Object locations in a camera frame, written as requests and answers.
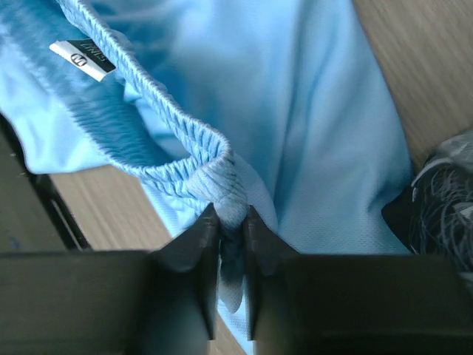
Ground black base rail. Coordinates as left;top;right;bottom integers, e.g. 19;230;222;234
1;118;91;253

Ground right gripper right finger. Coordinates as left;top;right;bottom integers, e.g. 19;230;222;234
242;206;299;340

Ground light blue shorts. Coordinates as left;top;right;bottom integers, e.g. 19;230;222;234
1;1;412;354

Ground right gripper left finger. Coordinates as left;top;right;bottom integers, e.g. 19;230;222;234
147;203;220;340

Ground dark patterned shorts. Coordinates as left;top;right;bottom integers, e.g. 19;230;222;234
380;129;473;285

